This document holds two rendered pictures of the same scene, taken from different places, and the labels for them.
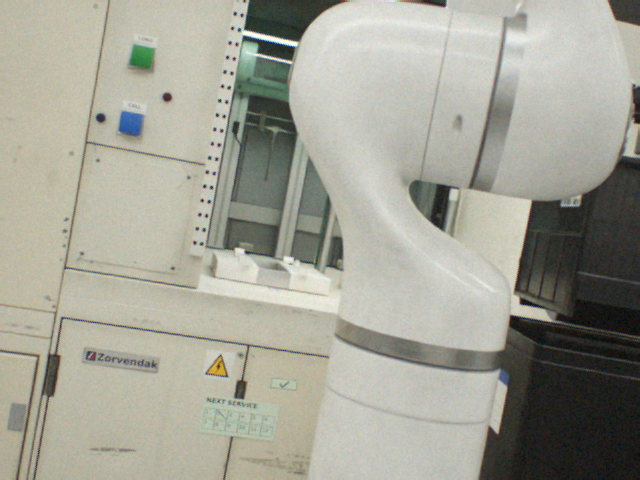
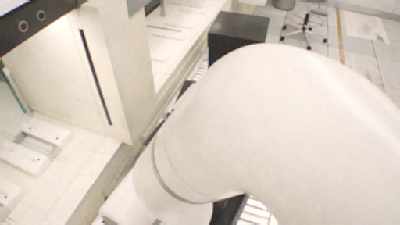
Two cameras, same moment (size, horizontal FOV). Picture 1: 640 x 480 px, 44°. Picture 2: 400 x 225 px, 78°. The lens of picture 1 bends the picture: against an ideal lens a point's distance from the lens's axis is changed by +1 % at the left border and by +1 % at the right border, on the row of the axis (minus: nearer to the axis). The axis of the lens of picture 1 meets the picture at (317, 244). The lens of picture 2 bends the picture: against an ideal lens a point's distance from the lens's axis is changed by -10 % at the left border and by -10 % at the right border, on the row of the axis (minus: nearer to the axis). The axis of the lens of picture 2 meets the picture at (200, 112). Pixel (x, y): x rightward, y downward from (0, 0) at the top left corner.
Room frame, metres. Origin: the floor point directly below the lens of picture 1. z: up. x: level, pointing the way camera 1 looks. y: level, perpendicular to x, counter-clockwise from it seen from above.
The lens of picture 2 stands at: (0.75, 0.02, 1.65)
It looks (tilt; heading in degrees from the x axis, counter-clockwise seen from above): 44 degrees down; 301
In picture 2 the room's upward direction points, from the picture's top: straight up
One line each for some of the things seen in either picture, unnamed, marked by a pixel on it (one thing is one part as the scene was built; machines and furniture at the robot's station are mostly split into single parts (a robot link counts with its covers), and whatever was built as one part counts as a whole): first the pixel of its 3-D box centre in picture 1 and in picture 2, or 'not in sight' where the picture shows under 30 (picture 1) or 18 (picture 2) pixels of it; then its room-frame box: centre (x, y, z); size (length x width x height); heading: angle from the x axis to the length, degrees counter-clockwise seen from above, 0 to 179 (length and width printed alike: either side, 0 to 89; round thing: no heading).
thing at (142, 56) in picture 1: (142, 57); not in sight; (1.20, 0.31, 1.20); 0.03 x 0.02 x 0.03; 100
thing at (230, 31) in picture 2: not in sight; (238, 44); (1.23, -1.22, 0.89); 0.29 x 0.29 x 0.25; 14
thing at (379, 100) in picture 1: (402, 176); not in sight; (0.57, -0.05, 1.07); 0.19 x 0.12 x 0.24; 83
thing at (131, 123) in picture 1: (131, 123); not in sight; (1.20, 0.31, 1.10); 0.03 x 0.02 x 0.03; 100
